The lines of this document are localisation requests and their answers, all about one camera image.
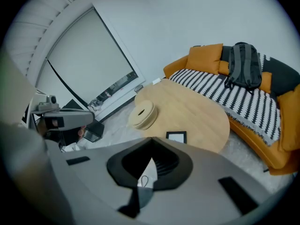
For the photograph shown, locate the small grey camera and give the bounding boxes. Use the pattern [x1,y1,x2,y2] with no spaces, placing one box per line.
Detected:
[37,94,60,111]

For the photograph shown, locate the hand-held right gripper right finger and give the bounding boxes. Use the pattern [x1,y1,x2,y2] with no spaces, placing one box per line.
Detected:
[140,136,274,225]

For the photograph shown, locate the black throw blanket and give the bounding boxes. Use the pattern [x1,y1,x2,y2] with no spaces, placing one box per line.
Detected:
[221,45,300,97]

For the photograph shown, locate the round wooden table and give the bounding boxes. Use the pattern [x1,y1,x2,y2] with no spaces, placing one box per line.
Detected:
[134,78,231,154]

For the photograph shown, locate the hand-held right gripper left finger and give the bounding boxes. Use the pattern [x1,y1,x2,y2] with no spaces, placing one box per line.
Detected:
[45,136,153,225]

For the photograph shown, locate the person's face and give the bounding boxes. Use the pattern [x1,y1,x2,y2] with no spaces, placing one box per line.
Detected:
[78,125,87,141]

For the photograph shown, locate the black picture frame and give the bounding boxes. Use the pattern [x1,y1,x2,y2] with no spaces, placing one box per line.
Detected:
[165,131,188,144]

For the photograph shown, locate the black cabinet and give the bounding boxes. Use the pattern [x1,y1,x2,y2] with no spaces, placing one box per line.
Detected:
[61,99,105,143]

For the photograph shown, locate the black white striped blanket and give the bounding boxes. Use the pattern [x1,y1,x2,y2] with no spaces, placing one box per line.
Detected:
[168,52,281,147]

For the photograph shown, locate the orange square cushion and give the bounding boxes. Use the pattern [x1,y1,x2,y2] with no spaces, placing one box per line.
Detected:
[186,43,224,75]
[276,83,300,152]

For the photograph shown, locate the dark grey backpack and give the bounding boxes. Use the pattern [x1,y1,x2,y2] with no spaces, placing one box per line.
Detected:
[224,42,263,95]

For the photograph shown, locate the orange lumbar cushion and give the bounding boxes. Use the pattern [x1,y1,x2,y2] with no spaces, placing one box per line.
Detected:
[218,60,272,94]

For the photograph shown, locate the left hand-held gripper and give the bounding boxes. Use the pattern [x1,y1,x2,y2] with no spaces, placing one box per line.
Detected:
[22,95,96,131]

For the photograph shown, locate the window with white roller blind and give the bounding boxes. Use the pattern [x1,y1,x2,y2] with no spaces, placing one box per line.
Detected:
[35,6,146,123]

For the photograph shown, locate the orange sofa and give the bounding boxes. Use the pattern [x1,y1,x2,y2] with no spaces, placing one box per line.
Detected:
[163,43,300,176]

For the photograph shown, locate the clear plastic bag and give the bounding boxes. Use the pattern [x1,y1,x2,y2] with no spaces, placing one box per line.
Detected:
[90,98,103,111]

